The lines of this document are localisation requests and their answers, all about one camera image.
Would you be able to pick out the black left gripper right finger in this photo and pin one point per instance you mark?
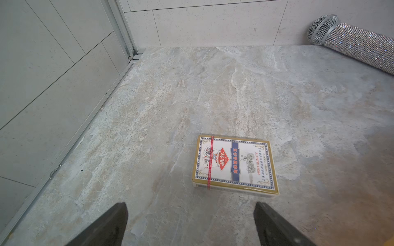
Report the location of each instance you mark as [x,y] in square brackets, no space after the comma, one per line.
[274,230]

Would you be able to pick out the rhinestone silver microphone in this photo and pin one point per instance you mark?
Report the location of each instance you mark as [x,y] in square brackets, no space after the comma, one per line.
[372,48]

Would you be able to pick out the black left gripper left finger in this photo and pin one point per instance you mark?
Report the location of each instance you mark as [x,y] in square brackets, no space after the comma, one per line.
[107,230]

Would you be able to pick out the playing card box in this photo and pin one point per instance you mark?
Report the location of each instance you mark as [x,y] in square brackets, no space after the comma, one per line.
[242,164]

